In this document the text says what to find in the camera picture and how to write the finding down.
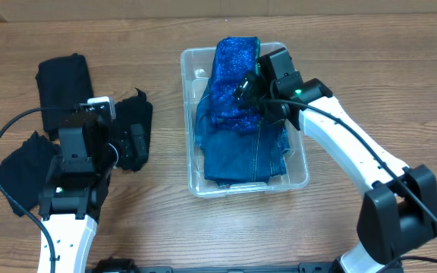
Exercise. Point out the clear plastic storage bin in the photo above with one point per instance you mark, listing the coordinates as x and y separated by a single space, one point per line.
196 69

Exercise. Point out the blue denim jeans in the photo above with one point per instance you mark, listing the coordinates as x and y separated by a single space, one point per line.
232 157

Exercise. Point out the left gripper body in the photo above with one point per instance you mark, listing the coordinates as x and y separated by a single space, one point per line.
128 142

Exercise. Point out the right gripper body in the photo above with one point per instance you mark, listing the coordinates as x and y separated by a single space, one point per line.
250 87

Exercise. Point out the sparkly blue garment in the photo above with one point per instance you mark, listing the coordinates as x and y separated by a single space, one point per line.
234 57

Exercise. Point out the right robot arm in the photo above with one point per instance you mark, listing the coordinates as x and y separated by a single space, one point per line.
399 208

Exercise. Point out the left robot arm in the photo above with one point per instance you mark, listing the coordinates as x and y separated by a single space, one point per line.
70 205

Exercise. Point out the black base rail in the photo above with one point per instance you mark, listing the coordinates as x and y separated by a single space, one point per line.
112 265

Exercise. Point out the black garment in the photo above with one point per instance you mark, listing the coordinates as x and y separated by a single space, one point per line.
131 131
62 82
23 173

